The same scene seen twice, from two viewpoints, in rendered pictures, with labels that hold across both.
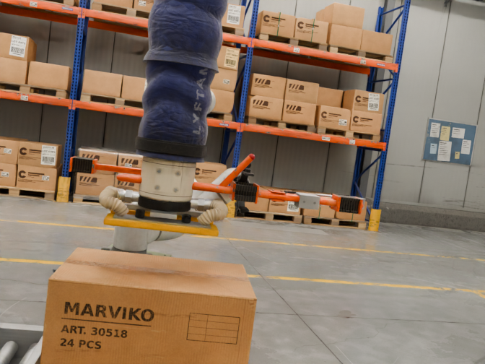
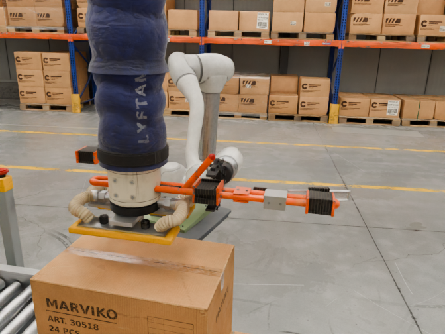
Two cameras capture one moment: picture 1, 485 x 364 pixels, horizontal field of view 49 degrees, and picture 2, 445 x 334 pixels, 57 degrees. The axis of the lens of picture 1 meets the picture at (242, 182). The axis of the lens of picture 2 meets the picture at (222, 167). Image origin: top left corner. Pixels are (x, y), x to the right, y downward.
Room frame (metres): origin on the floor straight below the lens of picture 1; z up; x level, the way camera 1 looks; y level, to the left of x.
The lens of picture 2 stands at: (0.62, -0.45, 1.72)
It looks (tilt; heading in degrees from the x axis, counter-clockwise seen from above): 18 degrees down; 19
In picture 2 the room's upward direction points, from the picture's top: 1 degrees clockwise
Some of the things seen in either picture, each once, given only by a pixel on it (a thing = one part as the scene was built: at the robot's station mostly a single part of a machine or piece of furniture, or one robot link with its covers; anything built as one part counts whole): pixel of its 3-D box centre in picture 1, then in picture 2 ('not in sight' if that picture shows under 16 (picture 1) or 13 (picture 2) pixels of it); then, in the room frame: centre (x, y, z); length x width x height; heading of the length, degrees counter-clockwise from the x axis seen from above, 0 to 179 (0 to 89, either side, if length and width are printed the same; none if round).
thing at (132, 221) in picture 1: (162, 219); (124, 224); (1.62, 0.23, 1.13); 0.34 x 0.10 x 0.05; 98
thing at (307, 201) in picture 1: (307, 201); (275, 199); (1.78, -0.22, 1.23); 0.07 x 0.07 x 0.04; 8
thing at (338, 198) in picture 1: (346, 204); (320, 203); (1.79, -0.36, 1.23); 0.08 x 0.07 x 0.05; 98
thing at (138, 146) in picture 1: (171, 146); (134, 150); (1.71, 0.24, 1.35); 0.23 x 0.23 x 0.04
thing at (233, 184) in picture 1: (243, 191); (208, 191); (1.75, -0.01, 1.23); 0.10 x 0.08 x 0.06; 8
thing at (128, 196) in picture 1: (164, 202); (136, 202); (1.71, 0.24, 1.17); 0.34 x 0.25 x 0.06; 98
